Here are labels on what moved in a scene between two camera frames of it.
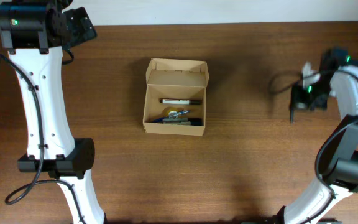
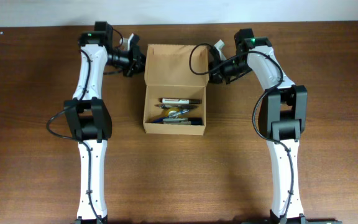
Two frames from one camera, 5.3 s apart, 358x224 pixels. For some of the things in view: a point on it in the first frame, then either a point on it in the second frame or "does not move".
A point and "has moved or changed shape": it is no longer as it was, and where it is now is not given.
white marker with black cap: x=180 y=101 does not move
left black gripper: x=84 y=28 → x=136 y=64
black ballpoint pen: x=291 y=115 has moved or changed shape
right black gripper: x=297 y=98 → x=213 y=65
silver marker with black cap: x=192 y=119 does not move
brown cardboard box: x=175 y=79 has moved or changed shape
